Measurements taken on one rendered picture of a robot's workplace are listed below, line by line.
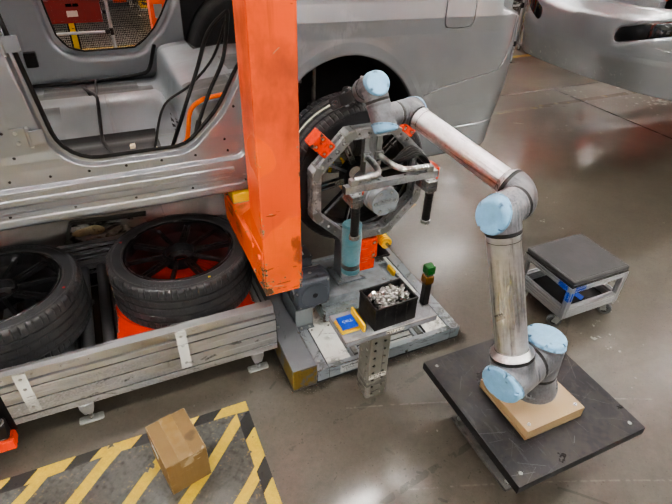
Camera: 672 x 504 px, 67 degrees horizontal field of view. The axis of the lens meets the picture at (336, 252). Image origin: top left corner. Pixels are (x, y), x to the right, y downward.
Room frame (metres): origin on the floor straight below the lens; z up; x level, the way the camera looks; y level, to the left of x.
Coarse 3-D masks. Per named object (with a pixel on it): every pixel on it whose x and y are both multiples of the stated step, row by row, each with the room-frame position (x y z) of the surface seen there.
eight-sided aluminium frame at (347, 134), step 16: (352, 128) 1.96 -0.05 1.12; (368, 128) 1.96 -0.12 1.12; (400, 128) 2.02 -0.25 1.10; (336, 144) 1.91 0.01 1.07; (416, 144) 2.06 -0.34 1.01; (320, 160) 1.92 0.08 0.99; (320, 176) 1.87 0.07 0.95; (320, 192) 1.87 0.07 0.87; (416, 192) 2.07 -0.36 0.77; (320, 208) 1.87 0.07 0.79; (400, 208) 2.05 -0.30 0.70; (320, 224) 1.87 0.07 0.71; (336, 224) 1.96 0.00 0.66; (368, 224) 2.03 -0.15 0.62; (384, 224) 2.02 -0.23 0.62
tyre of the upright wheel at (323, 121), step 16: (304, 112) 2.14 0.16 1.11; (320, 112) 2.08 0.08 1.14; (336, 112) 2.03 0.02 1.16; (352, 112) 2.02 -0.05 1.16; (304, 128) 2.04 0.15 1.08; (320, 128) 1.97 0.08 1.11; (336, 128) 1.99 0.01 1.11; (304, 144) 1.95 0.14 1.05; (304, 160) 1.93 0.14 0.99; (304, 176) 1.93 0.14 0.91; (304, 192) 1.93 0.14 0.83; (304, 208) 1.93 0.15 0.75
